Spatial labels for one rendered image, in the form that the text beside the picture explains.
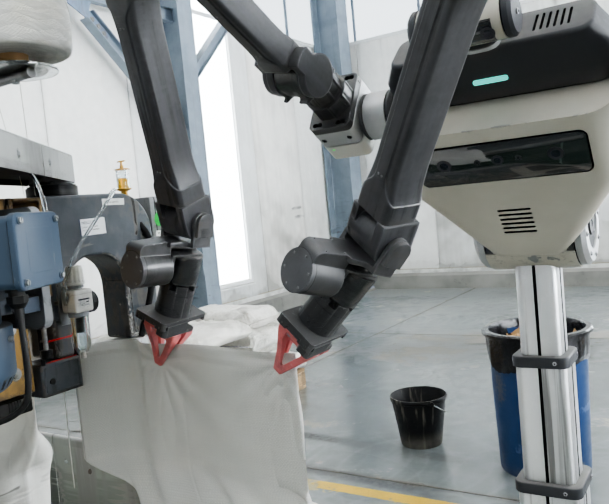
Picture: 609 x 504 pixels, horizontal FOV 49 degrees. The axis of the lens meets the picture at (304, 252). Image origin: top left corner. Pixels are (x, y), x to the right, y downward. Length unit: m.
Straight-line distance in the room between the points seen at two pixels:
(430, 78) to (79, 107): 5.94
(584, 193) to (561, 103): 0.16
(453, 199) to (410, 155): 0.50
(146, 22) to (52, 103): 5.45
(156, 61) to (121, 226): 0.41
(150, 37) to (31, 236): 0.32
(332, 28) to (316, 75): 8.87
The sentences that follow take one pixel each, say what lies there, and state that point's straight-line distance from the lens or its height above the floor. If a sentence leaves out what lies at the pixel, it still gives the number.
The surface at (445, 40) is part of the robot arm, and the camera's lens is 0.73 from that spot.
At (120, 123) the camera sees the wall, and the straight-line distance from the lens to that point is 6.88.
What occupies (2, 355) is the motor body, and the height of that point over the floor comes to 1.13.
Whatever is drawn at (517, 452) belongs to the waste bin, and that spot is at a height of 0.12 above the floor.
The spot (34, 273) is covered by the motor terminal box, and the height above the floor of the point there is 1.23.
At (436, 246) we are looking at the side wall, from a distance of 9.48.
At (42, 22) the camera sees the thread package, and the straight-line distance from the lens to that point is 1.01.
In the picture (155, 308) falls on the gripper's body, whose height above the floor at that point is 1.14.
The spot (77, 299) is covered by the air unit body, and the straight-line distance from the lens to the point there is 1.15.
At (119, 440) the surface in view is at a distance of 1.29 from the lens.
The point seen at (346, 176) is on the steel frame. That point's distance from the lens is 9.74.
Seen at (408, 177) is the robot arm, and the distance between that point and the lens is 0.80.
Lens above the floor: 1.28
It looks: 4 degrees down
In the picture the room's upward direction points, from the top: 5 degrees counter-clockwise
